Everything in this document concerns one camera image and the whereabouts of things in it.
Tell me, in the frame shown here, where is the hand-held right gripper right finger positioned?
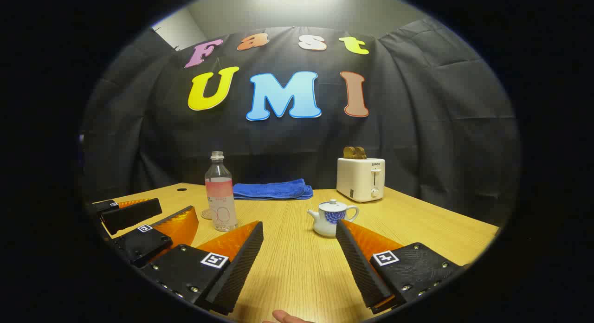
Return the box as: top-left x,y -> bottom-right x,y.
336,219 -> 465,315

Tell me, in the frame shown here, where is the white blue-patterned teacup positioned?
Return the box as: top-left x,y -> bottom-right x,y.
307,199 -> 360,238

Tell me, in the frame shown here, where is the white toaster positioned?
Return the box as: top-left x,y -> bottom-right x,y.
336,157 -> 386,203

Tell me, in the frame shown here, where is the clear water bottle pink label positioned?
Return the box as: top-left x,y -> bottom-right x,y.
205,151 -> 239,233

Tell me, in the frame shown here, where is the black backdrop cloth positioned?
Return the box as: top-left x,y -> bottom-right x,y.
81,19 -> 521,227

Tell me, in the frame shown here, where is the white teacup lid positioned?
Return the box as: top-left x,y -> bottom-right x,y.
318,199 -> 348,213

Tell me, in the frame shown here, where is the blue folded towel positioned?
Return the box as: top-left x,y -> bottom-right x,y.
232,178 -> 314,201

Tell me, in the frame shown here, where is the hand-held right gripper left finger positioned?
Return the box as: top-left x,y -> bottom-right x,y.
139,220 -> 264,315

